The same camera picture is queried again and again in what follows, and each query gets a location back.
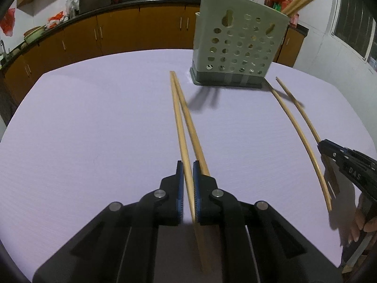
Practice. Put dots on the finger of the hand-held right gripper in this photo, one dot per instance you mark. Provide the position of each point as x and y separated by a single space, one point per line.
331 151

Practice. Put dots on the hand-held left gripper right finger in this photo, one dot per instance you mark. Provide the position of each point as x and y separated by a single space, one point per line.
196 188

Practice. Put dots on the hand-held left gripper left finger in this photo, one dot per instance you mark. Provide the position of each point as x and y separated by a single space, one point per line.
179 188

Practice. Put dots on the green perforated chopstick holder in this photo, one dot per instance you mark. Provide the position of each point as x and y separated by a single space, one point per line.
210 8

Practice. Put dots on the person's right hand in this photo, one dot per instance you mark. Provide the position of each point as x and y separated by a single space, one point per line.
360 224

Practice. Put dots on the red sauce bottle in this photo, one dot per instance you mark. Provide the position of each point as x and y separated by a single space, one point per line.
294 19

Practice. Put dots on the yellow and green seasoning box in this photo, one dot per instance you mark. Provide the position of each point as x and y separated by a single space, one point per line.
277 6

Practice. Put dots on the brown base cabinets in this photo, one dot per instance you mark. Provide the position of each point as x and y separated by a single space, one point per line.
117 32

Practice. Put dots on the black kitchen countertop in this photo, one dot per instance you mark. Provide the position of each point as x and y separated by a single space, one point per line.
132 0

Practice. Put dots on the red and white plastic bag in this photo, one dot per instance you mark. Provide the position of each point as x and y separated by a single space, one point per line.
57 20

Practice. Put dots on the clear plastic bag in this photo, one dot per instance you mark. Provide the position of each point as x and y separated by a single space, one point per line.
72 7

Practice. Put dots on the green plastic basin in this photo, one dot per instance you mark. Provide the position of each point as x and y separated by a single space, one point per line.
34 35

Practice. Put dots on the red plastic bag on hook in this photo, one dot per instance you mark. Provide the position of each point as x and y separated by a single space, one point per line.
8 23

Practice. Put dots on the barred window with white frame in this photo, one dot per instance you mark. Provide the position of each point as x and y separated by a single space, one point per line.
353 20

